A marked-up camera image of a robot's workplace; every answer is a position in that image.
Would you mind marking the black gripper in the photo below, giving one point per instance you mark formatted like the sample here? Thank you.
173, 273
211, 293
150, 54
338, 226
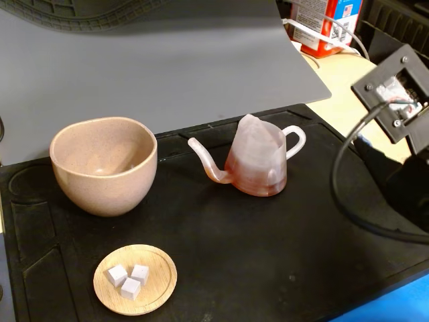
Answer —
410, 188

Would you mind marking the translucent pink plastic kettle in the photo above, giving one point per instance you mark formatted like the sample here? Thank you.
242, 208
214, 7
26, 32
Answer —
254, 161

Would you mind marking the black slotted rack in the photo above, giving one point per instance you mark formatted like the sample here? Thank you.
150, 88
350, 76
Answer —
382, 30

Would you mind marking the red white cardboard box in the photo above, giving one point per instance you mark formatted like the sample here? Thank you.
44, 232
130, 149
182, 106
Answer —
330, 33

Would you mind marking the blue sheet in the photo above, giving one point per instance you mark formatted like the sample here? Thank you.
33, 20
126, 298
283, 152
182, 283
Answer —
402, 302

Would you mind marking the black silicone work mat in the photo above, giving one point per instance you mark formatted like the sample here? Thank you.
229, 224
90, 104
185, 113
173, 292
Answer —
234, 241

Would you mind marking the grey silicone mat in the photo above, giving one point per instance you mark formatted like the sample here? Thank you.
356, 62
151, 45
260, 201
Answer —
161, 73

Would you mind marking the round wooden coaster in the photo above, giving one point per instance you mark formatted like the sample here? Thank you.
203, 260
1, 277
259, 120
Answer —
157, 288

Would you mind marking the small white cube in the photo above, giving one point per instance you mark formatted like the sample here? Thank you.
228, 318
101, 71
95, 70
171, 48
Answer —
117, 275
140, 273
130, 289

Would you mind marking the beige ceramic bowl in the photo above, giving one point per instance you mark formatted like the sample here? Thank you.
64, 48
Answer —
100, 194

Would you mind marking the black camera module plate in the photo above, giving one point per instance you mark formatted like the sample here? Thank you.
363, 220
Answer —
385, 67

